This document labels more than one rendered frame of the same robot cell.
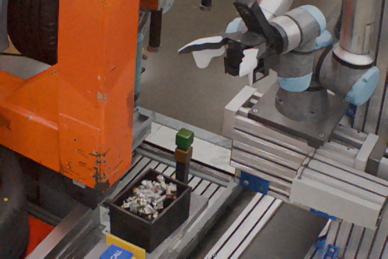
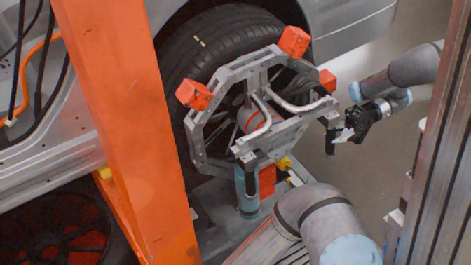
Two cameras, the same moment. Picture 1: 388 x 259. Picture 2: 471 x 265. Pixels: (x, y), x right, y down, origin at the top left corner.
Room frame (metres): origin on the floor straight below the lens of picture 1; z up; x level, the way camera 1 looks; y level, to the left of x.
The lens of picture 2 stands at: (1.16, -0.61, 2.34)
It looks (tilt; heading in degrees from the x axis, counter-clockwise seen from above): 45 degrees down; 38
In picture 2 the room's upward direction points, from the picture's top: 6 degrees counter-clockwise
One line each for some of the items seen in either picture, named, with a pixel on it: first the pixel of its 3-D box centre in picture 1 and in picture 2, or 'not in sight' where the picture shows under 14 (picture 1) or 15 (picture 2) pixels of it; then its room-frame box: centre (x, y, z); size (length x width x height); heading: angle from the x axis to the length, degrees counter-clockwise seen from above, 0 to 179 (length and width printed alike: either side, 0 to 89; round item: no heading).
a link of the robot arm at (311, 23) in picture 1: (301, 26); not in sight; (1.53, -0.20, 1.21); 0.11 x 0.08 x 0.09; 140
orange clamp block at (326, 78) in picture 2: not in sight; (322, 83); (2.70, 0.16, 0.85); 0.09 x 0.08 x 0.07; 155
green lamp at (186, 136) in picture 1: (184, 138); not in sight; (1.87, 0.03, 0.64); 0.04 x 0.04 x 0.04; 65
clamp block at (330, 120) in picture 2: not in sight; (326, 115); (2.48, 0.03, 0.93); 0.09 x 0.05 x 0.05; 65
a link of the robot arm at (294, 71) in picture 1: (289, 61); not in sight; (1.54, -0.19, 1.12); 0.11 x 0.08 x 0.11; 50
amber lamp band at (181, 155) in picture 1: (183, 152); not in sight; (1.87, 0.03, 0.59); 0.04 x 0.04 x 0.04; 65
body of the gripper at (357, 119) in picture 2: not in sight; (362, 117); (2.60, -0.06, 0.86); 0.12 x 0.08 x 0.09; 155
